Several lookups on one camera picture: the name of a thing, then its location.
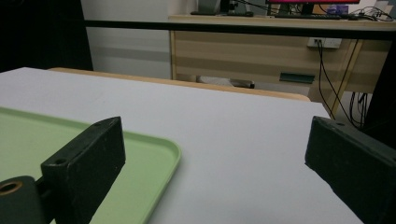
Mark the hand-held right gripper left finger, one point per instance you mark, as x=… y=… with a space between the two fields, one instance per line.
x=90 y=168

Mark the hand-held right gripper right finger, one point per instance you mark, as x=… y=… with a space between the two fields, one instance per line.
x=355 y=161

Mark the light green plastic tray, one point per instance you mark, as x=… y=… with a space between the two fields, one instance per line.
x=28 y=140

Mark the light wooden desk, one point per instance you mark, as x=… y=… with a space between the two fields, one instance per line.
x=249 y=53

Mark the grey shoe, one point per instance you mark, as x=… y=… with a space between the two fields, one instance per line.
x=225 y=81

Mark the black keyboard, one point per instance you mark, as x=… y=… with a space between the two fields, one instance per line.
x=306 y=16

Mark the computer monitor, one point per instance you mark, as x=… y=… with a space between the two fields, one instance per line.
x=311 y=3

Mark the black horizontal metal bar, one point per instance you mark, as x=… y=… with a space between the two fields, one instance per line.
x=218 y=27

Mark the white wall power socket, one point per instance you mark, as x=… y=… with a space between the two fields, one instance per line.
x=324 y=42

